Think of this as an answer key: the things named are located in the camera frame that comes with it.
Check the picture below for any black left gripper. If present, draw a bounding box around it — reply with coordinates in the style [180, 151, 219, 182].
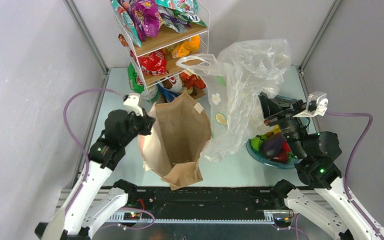
[121, 107, 156, 146]

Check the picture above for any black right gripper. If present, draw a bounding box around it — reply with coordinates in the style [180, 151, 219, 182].
[255, 90, 306, 158]

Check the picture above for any brown burlap tote bag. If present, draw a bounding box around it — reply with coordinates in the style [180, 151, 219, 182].
[138, 93, 212, 191]

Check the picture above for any translucent plastic grocery bag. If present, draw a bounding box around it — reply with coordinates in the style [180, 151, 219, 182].
[176, 38, 291, 162]

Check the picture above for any orange yellow snack bag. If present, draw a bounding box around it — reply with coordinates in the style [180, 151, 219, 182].
[163, 35, 201, 59]

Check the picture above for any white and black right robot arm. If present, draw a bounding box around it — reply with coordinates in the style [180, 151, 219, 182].
[258, 91, 384, 240]

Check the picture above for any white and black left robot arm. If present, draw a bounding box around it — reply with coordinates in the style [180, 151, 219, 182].
[34, 108, 155, 240]

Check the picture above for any green toy ball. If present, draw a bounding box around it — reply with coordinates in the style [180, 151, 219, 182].
[250, 134, 267, 152]

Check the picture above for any dark purple toy eggplant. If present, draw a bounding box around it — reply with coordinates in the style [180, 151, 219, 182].
[258, 133, 286, 160]

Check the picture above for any blue snack bag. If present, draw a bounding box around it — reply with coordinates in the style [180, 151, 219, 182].
[158, 85, 179, 103]

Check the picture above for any teal plastic tub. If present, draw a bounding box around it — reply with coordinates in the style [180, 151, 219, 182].
[245, 96, 311, 169]

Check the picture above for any dark red toy apple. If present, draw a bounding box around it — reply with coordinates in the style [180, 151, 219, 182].
[270, 149, 289, 165]

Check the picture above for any white red chips bag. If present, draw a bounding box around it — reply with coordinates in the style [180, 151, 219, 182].
[159, 74, 183, 94]

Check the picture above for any red snack bag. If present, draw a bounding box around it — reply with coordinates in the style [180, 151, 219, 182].
[137, 49, 168, 76]

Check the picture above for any purple snack bag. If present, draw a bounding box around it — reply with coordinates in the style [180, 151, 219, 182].
[133, 0, 163, 38]

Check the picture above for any teal snack bag left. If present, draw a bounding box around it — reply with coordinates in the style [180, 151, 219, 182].
[110, 0, 142, 47]

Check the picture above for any green white snack bag top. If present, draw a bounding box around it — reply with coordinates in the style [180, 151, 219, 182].
[155, 0, 208, 34]

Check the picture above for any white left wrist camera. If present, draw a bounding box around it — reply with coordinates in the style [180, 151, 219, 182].
[123, 92, 144, 117]

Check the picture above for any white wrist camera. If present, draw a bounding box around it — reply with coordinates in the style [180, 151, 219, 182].
[123, 92, 144, 117]
[293, 91, 329, 118]

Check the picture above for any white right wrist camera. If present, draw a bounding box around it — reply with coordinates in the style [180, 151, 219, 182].
[293, 91, 329, 118]

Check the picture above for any white wire wooden shelf rack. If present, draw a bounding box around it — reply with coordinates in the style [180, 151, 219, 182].
[118, 0, 209, 103]

